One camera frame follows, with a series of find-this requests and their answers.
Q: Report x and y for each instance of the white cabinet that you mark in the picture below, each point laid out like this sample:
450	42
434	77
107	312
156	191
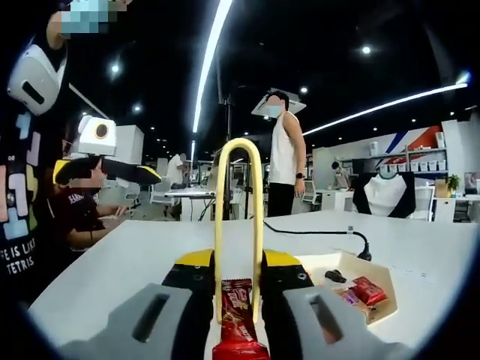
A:
455	208

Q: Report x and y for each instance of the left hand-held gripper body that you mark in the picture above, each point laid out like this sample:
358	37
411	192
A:
90	144

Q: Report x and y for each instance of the white chest-worn device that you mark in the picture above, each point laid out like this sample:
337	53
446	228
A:
35	86

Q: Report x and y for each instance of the ceiling air conditioner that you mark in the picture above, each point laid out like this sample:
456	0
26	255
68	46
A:
296	107

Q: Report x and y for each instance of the white mesh office chair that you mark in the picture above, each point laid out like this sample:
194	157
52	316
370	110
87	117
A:
423	202

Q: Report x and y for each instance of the brown cardboard box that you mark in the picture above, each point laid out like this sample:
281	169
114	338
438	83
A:
441	188

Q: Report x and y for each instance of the black and white shirt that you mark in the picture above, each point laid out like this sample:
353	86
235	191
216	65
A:
386	193

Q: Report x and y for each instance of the red square snack packet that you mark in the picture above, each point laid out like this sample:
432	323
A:
369	290

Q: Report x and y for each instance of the silver laptop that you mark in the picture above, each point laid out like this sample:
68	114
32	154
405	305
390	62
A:
208	178

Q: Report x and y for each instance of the long red snack packet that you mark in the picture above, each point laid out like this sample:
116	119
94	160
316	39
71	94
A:
236	322

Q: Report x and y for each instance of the cream hexagonal container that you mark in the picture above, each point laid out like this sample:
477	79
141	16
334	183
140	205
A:
375	270

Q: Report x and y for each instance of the row of white storage bins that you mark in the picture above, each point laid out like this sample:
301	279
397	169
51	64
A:
416	166

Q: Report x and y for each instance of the black snack packet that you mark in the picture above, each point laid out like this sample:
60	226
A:
335	276

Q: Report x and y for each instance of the small potted plant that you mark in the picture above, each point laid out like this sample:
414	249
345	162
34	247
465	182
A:
453	182

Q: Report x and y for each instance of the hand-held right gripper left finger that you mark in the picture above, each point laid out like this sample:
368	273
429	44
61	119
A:
123	322

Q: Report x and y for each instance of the yellow food tongs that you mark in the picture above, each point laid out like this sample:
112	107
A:
218	225

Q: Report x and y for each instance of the purple snack packet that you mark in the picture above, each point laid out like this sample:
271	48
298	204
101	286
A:
350	297

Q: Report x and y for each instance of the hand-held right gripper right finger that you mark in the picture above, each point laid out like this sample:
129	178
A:
337	330

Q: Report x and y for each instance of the ceiling light strip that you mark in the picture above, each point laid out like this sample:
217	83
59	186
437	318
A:
386	107
210	56
193	150

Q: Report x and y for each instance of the metal storage shelf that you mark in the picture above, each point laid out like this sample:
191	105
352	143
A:
412	152

